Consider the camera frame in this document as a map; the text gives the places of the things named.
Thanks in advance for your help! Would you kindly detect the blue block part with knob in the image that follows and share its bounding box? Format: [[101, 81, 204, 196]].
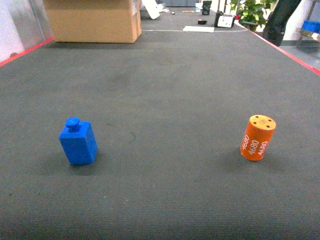
[[58, 117, 98, 165]]

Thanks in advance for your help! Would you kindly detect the orange cylinder cap 4680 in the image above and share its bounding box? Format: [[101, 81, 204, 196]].
[[240, 114, 277, 161]]

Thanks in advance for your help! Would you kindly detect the white paper sheet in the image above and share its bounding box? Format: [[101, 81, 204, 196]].
[[183, 26, 215, 33]]

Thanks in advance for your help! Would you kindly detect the small black box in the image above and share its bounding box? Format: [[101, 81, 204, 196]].
[[197, 19, 208, 25]]

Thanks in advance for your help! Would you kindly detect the white tilted board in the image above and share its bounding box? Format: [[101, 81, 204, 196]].
[[141, 0, 160, 20]]

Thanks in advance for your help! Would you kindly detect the black and white box device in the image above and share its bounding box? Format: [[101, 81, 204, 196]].
[[214, 12, 236, 28]]

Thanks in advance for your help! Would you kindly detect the black upright device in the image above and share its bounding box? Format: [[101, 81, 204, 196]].
[[201, 0, 212, 16]]

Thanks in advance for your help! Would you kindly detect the large cardboard box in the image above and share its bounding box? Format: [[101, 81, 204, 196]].
[[43, 0, 142, 44]]

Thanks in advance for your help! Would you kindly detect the green potted plant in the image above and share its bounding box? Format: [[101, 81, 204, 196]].
[[229, 0, 278, 32]]

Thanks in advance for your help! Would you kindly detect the black office chair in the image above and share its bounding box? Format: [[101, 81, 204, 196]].
[[262, 0, 301, 47]]

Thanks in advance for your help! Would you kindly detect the red conveyor side rail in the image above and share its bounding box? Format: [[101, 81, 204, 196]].
[[233, 21, 320, 80]]

